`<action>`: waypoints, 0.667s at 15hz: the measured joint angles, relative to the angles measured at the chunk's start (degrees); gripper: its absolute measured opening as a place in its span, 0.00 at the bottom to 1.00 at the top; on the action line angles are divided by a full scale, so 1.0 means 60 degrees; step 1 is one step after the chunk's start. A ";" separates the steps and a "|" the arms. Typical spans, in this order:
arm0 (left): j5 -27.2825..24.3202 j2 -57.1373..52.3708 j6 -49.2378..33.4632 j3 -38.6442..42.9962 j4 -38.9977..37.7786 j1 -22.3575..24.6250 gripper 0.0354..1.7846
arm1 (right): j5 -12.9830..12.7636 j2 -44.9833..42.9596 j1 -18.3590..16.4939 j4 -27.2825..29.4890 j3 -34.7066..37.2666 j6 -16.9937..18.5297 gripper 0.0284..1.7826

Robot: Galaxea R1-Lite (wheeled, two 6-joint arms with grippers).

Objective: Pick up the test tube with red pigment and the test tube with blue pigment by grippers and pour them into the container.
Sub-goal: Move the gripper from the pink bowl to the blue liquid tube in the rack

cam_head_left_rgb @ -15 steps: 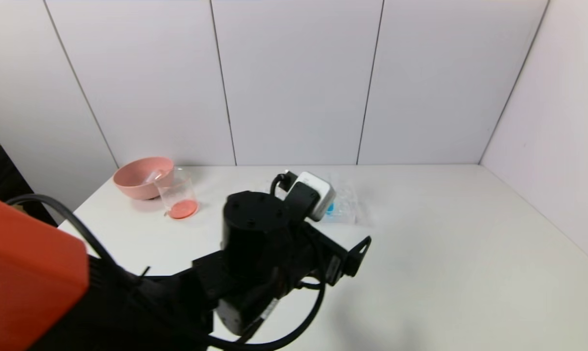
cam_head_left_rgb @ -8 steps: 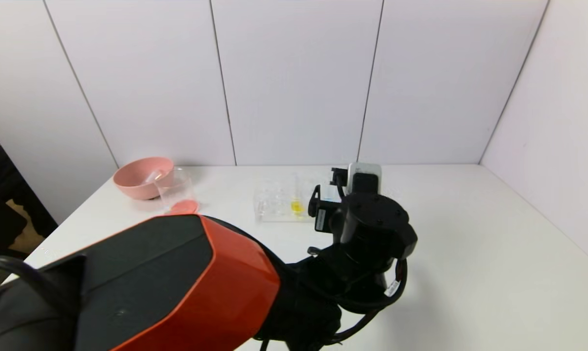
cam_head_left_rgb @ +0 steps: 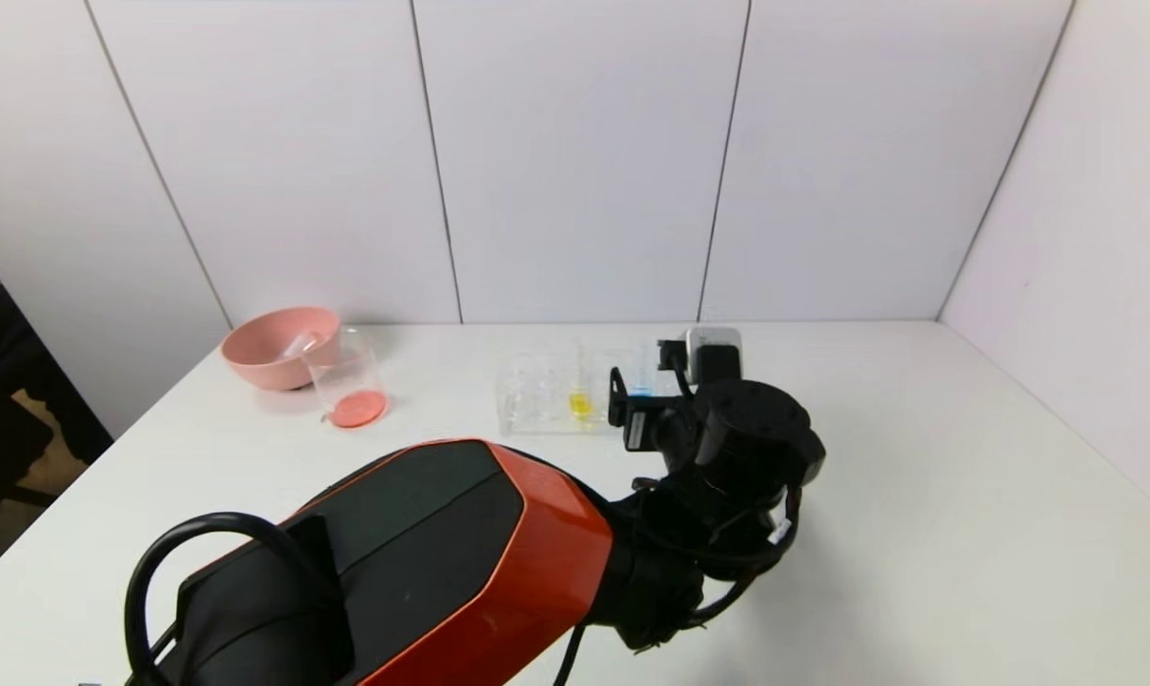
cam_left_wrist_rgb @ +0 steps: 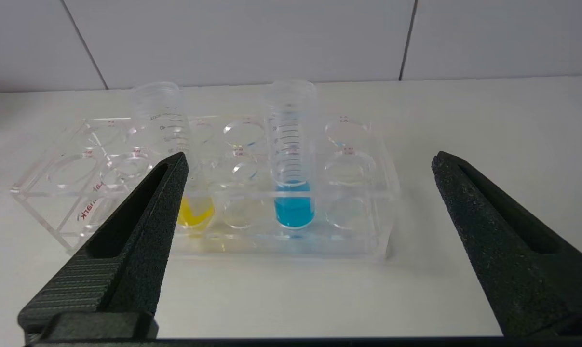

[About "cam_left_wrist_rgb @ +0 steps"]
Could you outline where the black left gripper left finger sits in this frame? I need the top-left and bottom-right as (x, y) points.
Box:
(18, 152), (189, 338)

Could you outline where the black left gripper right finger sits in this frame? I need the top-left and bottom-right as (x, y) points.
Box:
(432, 151), (582, 338)

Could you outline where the test tube with blue pigment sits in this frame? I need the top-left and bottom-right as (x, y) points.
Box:
(264, 80), (318, 229)

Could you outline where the test tube with yellow pigment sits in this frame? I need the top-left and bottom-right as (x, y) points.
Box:
(129, 81), (215, 232)

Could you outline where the clear acrylic test tube rack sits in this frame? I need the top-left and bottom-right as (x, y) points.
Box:
(10, 115), (401, 261)

